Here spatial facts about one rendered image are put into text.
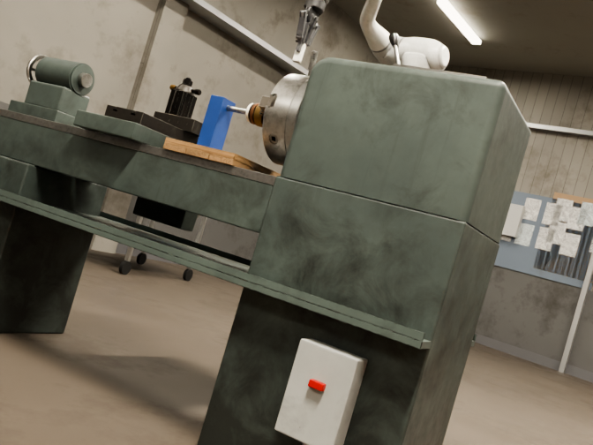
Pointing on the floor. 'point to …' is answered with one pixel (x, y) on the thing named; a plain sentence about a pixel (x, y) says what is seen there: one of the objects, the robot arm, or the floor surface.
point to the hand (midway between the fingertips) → (299, 52)
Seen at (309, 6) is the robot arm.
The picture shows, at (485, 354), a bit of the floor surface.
